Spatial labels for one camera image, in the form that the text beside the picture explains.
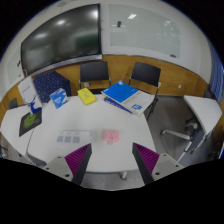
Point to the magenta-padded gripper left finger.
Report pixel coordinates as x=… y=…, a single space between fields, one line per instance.
x=76 y=159

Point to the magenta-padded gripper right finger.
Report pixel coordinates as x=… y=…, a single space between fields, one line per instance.
x=148 y=159

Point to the pink charger block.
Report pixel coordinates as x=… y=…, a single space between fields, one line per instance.
x=111 y=136

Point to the white power strip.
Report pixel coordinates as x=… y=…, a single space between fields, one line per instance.
x=75 y=136

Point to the black mouse pad green print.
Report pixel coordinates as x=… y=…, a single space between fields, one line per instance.
x=30 y=121

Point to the blue tissue box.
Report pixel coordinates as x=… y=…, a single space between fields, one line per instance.
x=58 y=98

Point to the yellow box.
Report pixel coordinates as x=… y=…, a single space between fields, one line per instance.
x=86 y=96

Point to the dark blue book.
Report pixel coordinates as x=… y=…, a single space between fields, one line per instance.
x=115 y=104

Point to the white side table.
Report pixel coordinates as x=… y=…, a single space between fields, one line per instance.
x=203 y=111

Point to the blue dotted chair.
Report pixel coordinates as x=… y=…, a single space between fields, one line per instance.
x=51 y=83

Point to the white paper bag blue deer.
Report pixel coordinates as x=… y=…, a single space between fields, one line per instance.
x=28 y=93

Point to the grey chair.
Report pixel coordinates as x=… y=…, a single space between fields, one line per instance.
x=13 y=102

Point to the black chair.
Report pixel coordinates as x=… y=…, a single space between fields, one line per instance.
x=94 y=70
x=145 y=73

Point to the blue curtain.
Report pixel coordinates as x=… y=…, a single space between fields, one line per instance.
x=217 y=75

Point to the small glass whiteboard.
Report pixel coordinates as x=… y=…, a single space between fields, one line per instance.
x=14 y=68

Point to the large glass whiteboard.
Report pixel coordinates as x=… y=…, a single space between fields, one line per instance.
x=145 y=30

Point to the large black wall display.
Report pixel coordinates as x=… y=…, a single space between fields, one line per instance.
x=60 y=38

